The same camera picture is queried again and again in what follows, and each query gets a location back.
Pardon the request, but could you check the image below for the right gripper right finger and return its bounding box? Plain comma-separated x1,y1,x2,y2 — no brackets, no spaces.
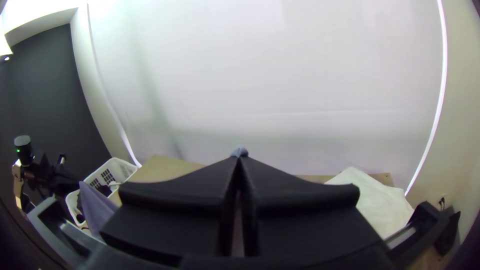
239,156,384,260

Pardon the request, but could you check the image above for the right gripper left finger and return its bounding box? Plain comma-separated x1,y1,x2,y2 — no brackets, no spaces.
99,156,240,266

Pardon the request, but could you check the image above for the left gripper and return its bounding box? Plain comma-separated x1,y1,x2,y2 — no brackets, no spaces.
32,151,82,199

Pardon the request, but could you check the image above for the heap of clothes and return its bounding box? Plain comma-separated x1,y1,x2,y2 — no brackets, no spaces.
74,181,121,226

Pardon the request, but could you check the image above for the white laundry basket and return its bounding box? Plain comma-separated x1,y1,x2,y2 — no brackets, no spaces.
64,157,139,228

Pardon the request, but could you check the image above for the pile of folded clothes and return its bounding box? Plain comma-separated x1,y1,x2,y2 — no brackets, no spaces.
324,166,414,240

